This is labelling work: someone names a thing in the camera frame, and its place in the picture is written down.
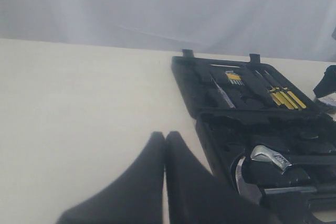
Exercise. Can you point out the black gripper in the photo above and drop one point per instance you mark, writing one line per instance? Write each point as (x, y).
(327, 84)

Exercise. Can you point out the large yellow black screwdriver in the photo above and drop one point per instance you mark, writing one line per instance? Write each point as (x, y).
(276, 91)

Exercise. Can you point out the small yellow black screwdriver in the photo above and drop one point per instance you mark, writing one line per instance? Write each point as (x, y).
(270, 89)

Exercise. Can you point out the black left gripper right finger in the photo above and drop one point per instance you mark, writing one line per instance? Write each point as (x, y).
(196, 196)

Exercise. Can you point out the yellow hex key set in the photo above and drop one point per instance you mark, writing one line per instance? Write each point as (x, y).
(234, 78)

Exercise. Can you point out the black plastic tool case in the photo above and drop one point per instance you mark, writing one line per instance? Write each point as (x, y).
(228, 136)

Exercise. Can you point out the chrome adjustable wrench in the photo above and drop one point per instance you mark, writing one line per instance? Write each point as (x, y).
(284, 162)

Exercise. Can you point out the clear handle tester screwdriver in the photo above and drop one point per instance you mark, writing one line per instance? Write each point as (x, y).
(224, 95)

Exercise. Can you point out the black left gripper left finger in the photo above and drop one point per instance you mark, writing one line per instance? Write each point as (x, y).
(136, 196)

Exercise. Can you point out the right yellow black screwdriver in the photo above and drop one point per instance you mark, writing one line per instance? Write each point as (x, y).
(285, 92)

